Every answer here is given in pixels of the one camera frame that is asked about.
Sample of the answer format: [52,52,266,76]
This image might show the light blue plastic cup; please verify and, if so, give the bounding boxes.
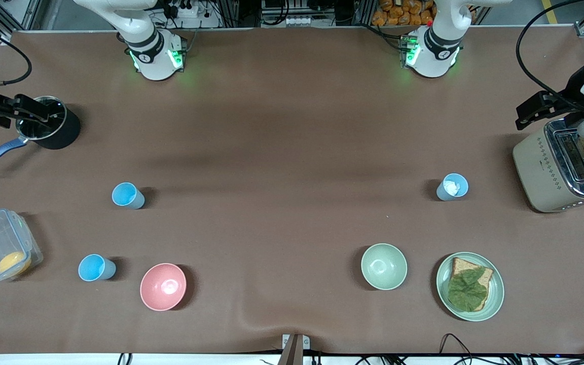
[112,182,145,210]
[436,173,469,202]
[78,254,117,282]

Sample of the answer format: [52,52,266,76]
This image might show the beige chrome toaster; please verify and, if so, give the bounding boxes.
[513,118,584,213]

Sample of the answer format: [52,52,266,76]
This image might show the orange round fruit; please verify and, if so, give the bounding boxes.
[0,251,32,277]

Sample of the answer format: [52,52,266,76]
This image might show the orange snack bags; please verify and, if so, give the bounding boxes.
[372,0,437,27]

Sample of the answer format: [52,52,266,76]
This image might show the brown bread slice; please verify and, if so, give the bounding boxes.
[449,257,494,312]

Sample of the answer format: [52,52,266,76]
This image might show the white power strip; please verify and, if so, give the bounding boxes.
[167,0,200,19]

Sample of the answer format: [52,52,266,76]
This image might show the pale green plate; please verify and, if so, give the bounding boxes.
[436,252,505,322]

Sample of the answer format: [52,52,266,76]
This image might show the green lettuce leaf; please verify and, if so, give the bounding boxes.
[447,268,489,312]

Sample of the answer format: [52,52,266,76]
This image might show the pale green bowl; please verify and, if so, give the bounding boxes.
[361,243,408,291]

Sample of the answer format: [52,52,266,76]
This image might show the pink bowl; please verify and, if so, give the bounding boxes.
[140,263,187,311]

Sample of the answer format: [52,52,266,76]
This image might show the brown table mat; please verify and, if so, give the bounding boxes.
[0,26,584,355]

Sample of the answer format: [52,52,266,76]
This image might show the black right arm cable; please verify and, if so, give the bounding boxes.
[0,36,33,88]

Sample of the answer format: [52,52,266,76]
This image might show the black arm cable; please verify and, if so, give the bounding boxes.
[516,0,584,104]
[0,36,33,88]

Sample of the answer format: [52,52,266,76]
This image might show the black pot with blue handle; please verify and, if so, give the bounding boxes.
[0,95,81,174]

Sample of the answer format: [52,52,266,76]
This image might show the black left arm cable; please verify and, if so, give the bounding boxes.
[516,0,584,104]

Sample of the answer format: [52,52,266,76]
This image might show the black looped cable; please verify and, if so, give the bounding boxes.
[439,333,478,365]

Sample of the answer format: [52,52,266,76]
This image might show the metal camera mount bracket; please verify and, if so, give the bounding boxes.
[277,333,311,365]

